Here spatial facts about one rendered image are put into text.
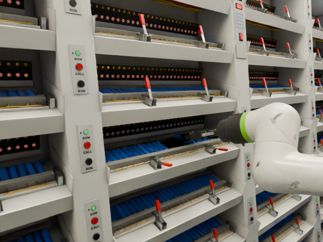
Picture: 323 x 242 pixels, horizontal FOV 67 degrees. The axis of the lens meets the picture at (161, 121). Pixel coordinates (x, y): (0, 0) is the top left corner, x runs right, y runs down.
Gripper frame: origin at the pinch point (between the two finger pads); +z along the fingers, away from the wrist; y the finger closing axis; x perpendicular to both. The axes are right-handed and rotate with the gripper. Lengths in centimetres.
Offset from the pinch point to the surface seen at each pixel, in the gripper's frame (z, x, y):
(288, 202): 6, 46, -69
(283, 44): 1, -46, -93
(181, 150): -0.4, 4.5, 5.6
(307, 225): 8, 66, -90
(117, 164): -0.7, 4.4, 31.8
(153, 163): -2.7, 6.1, 20.4
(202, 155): -3.0, 7.8, -1.5
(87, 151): -6.5, -1.2, 42.1
